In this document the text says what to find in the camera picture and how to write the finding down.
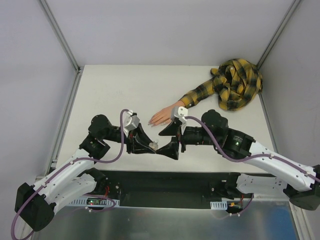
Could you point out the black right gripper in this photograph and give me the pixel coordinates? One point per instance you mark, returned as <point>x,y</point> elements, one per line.
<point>180,139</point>

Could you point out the right white cable duct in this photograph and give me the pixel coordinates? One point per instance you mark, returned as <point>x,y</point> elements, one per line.
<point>226,204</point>

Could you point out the left white cable duct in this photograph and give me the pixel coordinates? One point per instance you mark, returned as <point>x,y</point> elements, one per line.
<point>93,202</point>

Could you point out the nail polish bottle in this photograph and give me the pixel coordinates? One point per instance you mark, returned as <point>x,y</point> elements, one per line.
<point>152,146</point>

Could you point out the mannequin hand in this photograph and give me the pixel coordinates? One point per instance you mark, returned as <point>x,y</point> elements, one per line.
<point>163,117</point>

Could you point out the white cable duct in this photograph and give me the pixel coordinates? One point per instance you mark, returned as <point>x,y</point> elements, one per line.
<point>226,204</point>
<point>93,202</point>

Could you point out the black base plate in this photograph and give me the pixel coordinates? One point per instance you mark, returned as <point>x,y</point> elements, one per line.
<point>178,190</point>

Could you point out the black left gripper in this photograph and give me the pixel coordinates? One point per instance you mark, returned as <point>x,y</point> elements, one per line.
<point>130,141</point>

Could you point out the aluminium frame post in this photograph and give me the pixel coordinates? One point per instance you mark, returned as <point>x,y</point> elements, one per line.
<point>59,34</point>
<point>294,6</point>

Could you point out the yellow plaid shirt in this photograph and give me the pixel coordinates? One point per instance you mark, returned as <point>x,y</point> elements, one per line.
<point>236,82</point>

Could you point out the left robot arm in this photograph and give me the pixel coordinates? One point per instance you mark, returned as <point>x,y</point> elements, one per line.
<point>38,203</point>

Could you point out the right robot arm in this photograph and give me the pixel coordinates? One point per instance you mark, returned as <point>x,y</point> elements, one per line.
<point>299,182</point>

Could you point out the right aluminium frame post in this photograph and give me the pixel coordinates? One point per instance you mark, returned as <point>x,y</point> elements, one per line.
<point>294,6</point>

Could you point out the left aluminium frame post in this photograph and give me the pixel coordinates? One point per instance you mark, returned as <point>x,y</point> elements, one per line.
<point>59,34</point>

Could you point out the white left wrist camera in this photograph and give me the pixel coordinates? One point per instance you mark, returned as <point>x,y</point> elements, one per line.
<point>131,122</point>

